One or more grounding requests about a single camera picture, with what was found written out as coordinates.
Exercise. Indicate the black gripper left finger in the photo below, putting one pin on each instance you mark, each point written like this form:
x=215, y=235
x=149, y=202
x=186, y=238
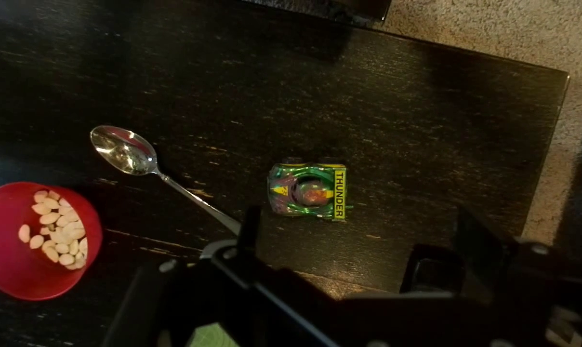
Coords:
x=195, y=302

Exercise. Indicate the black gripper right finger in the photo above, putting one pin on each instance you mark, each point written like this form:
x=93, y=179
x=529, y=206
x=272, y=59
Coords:
x=529, y=290

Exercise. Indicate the clear green toy car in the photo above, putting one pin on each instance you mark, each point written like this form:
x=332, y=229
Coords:
x=307, y=192

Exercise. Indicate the green bowl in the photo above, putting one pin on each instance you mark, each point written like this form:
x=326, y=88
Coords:
x=207, y=337

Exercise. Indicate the white beans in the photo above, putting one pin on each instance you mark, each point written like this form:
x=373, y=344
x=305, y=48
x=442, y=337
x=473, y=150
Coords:
x=59, y=229

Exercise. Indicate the silver metal spoon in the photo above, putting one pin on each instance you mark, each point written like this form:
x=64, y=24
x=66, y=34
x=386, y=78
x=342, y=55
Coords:
x=130, y=156

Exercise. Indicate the red round bowl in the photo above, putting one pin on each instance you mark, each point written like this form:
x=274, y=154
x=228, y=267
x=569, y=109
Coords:
x=8, y=263

